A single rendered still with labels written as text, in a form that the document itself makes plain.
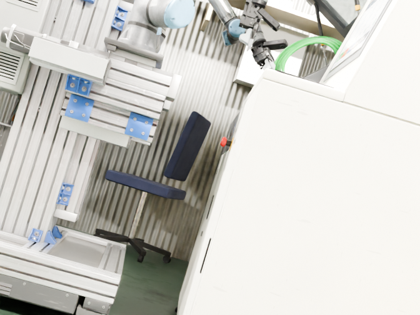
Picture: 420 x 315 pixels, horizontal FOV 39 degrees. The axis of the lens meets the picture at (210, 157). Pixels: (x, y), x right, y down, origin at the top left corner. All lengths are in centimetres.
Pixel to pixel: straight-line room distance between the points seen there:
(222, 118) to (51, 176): 244
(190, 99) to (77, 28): 227
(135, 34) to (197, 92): 243
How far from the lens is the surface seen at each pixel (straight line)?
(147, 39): 227
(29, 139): 247
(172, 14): 217
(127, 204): 462
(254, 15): 256
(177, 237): 466
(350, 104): 163
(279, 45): 287
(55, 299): 219
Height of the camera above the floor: 65
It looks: 2 degrees up
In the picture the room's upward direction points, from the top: 17 degrees clockwise
